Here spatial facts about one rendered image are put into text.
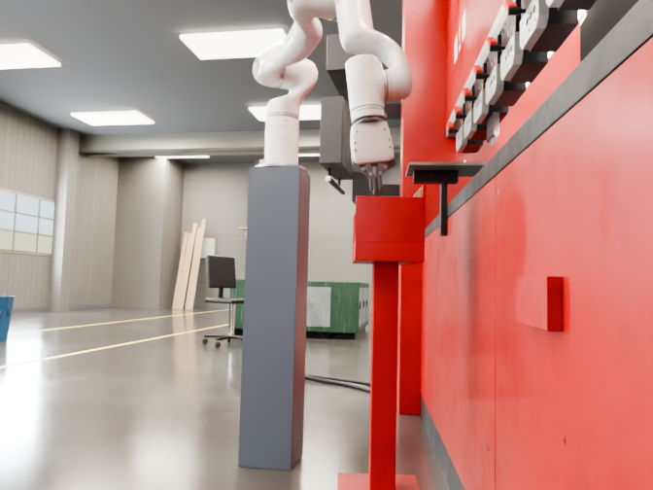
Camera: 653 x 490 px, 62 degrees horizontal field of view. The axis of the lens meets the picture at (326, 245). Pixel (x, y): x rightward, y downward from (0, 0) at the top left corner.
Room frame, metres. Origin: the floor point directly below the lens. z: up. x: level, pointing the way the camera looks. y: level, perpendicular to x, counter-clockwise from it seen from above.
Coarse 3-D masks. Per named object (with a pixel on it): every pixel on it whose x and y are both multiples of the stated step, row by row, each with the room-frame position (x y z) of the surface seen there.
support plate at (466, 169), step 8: (408, 168) 1.77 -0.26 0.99; (416, 168) 1.77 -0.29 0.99; (424, 168) 1.77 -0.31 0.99; (432, 168) 1.76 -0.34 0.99; (440, 168) 1.76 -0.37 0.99; (448, 168) 1.76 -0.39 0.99; (456, 168) 1.75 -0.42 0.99; (464, 168) 1.75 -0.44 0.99; (472, 168) 1.75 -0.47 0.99; (480, 168) 1.75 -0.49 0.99; (464, 176) 1.87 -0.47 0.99; (472, 176) 1.87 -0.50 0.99
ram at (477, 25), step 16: (448, 0) 2.60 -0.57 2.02; (464, 0) 2.12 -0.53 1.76; (480, 0) 1.80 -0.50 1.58; (496, 0) 1.57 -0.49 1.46; (512, 0) 1.38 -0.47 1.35; (448, 16) 2.60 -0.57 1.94; (480, 16) 1.80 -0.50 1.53; (496, 16) 1.57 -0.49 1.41; (448, 32) 2.59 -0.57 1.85; (480, 32) 1.80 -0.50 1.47; (496, 32) 1.57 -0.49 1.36; (448, 48) 2.59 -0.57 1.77; (464, 48) 2.11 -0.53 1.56; (480, 48) 1.80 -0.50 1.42; (448, 64) 2.58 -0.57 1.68; (464, 64) 2.11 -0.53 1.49; (480, 64) 1.80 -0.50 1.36; (448, 80) 2.58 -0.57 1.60; (464, 80) 2.10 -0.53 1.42; (448, 96) 2.57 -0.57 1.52; (448, 112) 2.57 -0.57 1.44
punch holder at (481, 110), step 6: (486, 66) 1.74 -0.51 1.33; (486, 72) 1.74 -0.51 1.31; (486, 78) 1.74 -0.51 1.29; (480, 84) 1.79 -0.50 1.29; (480, 90) 1.78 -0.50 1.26; (480, 96) 1.77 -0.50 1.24; (474, 102) 1.87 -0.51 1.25; (480, 102) 1.77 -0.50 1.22; (474, 108) 1.87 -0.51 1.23; (480, 108) 1.77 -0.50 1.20; (486, 108) 1.74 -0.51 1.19; (492, 108) 1.74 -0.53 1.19; (498, 108) 1.74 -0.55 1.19; (504, 108) 1.74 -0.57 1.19; (474, 114) 1.87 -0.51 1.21; (480, 114) 1.77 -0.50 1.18; (486, 114) 1.76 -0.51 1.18; (504, 114) 1.76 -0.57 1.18; (474, 120) 1.87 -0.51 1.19; (480, 120) 1.82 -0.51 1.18; (486, 120) 1.82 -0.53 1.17
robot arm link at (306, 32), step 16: (288, 0) 1.54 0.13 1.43; (304, 0) 1.51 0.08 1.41; (320, 0) 1.52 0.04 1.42; (304, 16) 1.56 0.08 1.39; (320, 16) 1.56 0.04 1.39; (304, 32) 1.63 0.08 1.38; (320, 32) 1.68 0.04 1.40; (272, 48) 1.81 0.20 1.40; (288, 48) 1.74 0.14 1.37; (304, 48) 1.71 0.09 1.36; (256, 64) 1.86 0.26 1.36; (272, 64) 1.81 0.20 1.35; (288, 64) 1.79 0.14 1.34; (256, 80) 1.90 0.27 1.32; (272, 80) 1.87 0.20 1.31
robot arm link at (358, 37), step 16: (352, 0) 1.34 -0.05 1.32; (368, 0) 1.37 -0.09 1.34; (352, 16) 1.33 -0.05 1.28; (368, 16) 1.34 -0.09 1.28; (352, 32) 1.32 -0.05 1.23; (368, 32) 1.31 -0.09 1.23; (352, 48) 1.34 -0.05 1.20; (368, 48) 1.33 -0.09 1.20; (384, 48) 1.31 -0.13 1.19; (400, 48) 1.30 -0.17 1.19; (400, 64) 1.28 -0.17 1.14; (400, 80) 1.27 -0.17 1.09; (400, 96) 1.30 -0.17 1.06
